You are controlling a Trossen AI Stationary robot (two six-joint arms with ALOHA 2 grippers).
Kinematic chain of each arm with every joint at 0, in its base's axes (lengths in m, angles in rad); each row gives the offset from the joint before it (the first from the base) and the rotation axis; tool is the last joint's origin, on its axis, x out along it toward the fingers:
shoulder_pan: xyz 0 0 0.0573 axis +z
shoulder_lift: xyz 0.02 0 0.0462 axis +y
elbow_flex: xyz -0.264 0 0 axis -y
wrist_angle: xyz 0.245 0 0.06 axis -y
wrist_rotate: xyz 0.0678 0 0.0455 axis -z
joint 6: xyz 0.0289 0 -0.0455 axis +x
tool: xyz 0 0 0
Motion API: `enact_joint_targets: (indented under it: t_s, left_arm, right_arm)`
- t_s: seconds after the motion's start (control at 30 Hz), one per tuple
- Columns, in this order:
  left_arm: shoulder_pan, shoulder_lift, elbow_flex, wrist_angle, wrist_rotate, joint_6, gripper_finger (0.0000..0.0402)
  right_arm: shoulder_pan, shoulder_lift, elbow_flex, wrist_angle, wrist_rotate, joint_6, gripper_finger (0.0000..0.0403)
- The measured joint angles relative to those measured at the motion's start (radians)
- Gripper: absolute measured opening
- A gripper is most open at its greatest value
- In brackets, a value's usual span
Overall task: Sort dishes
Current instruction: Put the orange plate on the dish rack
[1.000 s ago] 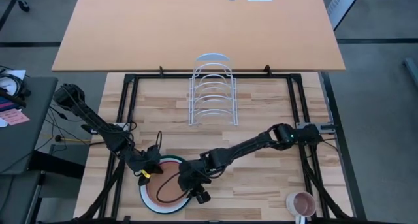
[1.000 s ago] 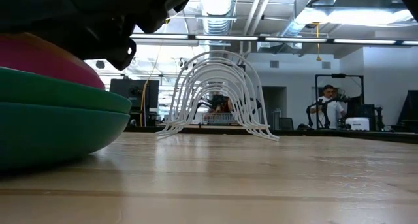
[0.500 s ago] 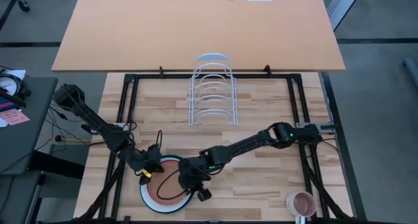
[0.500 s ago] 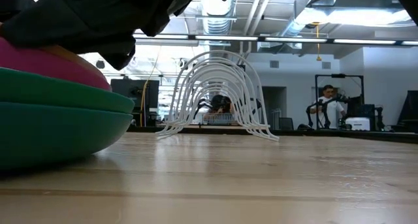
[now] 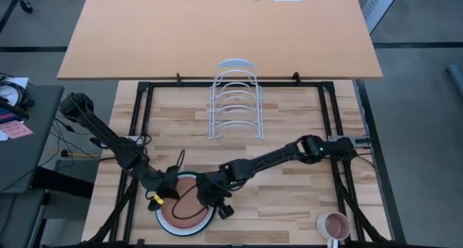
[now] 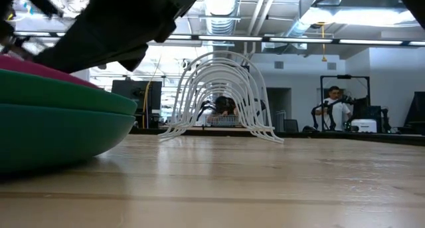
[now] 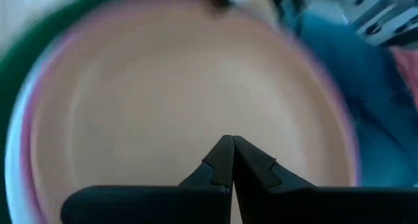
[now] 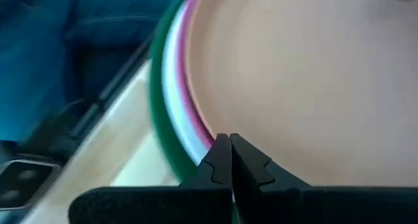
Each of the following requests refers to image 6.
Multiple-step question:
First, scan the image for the silver ribbed ventilation duct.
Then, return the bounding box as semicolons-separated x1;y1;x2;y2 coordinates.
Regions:
204;0;242;36

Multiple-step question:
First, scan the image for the grey wire basket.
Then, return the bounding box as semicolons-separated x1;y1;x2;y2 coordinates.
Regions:
205;114;242;128

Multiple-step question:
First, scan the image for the white plate teal underside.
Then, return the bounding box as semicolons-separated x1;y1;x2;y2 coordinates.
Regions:
0;103;137;174

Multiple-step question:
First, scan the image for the white box device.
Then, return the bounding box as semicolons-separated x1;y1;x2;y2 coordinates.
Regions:
351;118;379;134

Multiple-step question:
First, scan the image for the yellow ceiling pendant cord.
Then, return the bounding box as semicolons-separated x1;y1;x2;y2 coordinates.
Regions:
315;21;329;63

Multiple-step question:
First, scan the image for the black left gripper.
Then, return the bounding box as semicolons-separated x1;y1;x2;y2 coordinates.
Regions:
33;0;207;74

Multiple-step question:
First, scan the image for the black background frame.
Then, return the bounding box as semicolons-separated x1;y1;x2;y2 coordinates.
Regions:
319;74;371;132

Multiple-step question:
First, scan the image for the long ceiling light strip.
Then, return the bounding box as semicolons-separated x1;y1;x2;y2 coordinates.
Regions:
13;31;425;47

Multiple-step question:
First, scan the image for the black monitor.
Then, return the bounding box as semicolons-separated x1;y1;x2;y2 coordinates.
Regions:
403;91;425;136
111;80;163;129

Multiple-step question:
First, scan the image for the smooth silver ceiling duct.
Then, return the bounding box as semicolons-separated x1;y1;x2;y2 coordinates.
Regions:
285;0;349;39

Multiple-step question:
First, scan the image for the white wire dish rack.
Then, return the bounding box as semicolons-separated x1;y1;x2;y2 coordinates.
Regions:
157;51;286;145

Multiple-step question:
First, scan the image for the white plate green underside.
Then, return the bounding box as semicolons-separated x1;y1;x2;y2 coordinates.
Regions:
0;68;139;116

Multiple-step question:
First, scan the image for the yellow hanging cable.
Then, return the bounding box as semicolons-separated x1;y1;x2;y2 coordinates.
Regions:
141;53;163;129

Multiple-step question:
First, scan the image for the person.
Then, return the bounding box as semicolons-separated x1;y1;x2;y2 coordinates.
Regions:
313;85;353;132
205;95;238;126

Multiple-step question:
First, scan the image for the pink plate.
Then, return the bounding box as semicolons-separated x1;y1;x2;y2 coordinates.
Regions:
0;54;100;89

